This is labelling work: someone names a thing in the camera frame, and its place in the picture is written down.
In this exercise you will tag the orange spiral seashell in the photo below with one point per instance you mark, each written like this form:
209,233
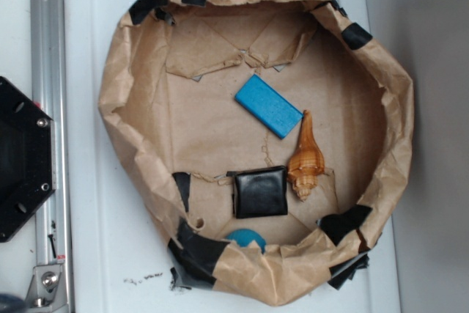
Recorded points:
307,162

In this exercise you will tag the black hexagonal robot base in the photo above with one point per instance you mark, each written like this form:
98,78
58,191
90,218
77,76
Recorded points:
26,159

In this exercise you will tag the metal corner bracket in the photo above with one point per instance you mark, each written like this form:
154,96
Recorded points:
47,289

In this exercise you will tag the brown paper bag bin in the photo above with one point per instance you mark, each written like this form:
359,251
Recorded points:
167,100

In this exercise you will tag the aluminium extrusion rail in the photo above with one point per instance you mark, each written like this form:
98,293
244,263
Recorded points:
52,220

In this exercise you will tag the blue rectangular block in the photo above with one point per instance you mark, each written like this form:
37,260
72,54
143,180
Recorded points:
268,106

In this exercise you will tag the black square pouch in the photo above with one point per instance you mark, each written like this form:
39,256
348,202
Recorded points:
260,192

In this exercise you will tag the blue ball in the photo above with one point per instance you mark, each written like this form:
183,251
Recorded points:
243,237

